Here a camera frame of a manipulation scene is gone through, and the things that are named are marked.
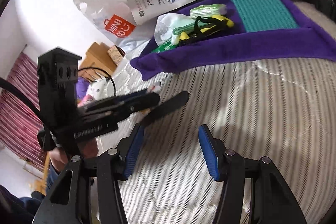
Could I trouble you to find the wooden chair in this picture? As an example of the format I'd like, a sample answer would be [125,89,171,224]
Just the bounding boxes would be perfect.
[79,42,117,83]

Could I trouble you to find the white Miniso plastic bag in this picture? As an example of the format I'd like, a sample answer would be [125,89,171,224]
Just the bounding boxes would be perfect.
[72,0,158,54]

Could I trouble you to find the white spotted plush toy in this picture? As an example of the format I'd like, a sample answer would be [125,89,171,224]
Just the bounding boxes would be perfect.
[86,77,114,101]

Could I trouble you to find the person's left hand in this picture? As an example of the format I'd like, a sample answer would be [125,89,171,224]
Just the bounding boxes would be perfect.
[49,139,98,172]

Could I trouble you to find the black cable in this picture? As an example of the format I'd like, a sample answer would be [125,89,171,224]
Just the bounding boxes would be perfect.
[0,66,117,125]

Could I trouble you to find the striped grey white quilt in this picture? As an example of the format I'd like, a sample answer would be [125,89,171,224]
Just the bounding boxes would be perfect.
[94,48,335,223]

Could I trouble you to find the patterned small box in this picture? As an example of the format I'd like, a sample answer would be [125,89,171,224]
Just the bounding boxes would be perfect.
[108,46,125,66]

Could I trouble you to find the yellow black small pouch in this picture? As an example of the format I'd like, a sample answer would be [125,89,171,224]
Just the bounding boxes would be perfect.
[178,15,235,47]

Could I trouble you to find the fruit print wet wipe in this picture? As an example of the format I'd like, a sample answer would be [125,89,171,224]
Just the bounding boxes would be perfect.
[141,82,162,115]

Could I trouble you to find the purple fleece towel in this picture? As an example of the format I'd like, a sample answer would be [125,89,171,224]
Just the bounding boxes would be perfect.
[130,0,335,81]

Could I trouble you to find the green sachet packet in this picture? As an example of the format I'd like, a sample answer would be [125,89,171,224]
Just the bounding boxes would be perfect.
[152,42,178,53]

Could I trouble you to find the purple plush toy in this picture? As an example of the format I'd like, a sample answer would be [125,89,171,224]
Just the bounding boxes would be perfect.
[76,77,90,100]

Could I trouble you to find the green tissue pack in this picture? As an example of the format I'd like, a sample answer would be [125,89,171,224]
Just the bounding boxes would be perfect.
[190,4,227,19]

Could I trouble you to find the teal ribbed knit cloth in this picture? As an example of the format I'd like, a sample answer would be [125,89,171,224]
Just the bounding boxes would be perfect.
[230,0,298,32]

